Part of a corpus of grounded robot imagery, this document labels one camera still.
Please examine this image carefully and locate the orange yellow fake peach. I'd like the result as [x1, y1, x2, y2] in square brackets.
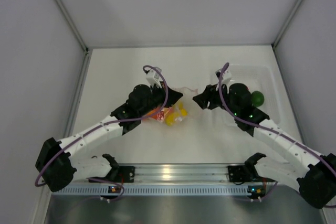
[147, 108, 171, 123]

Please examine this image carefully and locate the purple cable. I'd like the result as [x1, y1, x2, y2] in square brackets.
[218, 62, 336, 177]
[34, 65, 169, 188]

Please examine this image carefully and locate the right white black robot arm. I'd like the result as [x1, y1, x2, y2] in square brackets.
[193, 83, 335, 209]

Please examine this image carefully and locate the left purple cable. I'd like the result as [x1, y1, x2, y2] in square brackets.
[34, 65, 169, 188]

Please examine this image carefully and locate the white plastic basket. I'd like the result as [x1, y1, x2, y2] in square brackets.
[215, 65, 281, 123]

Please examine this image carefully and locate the aluminium mounting rail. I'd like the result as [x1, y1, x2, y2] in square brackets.
[115, 163, 263, 184]

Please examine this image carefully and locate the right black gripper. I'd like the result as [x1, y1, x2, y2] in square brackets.
[193, 81, 240, 116]

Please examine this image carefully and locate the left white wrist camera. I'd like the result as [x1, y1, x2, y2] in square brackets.
[144, 67, 162, 88]

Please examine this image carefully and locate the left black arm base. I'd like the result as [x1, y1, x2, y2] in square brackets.
[89, 165, 135, 184]

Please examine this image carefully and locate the clear zip top bag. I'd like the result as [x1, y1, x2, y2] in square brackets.
[142, 87, 203, 126]

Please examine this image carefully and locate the green fake lime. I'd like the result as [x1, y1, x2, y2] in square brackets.
[251, 90, 265, 107]

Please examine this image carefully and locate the white slotted cable duct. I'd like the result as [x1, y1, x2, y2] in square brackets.
[53, 184, 264, 196]

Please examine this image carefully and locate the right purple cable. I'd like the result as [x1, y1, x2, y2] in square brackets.
[218, 62, 336, 177]

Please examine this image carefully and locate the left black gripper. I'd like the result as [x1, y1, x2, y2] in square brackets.
[139, 81, 183, 117]

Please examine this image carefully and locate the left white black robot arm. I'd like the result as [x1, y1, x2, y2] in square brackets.
[35, 84, 183, 192]

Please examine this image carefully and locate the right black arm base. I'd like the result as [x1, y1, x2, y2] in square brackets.
[227, 165, 261, 184]

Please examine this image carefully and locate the yellow fake corn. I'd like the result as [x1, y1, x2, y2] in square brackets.
[164, 102, 188, 126]

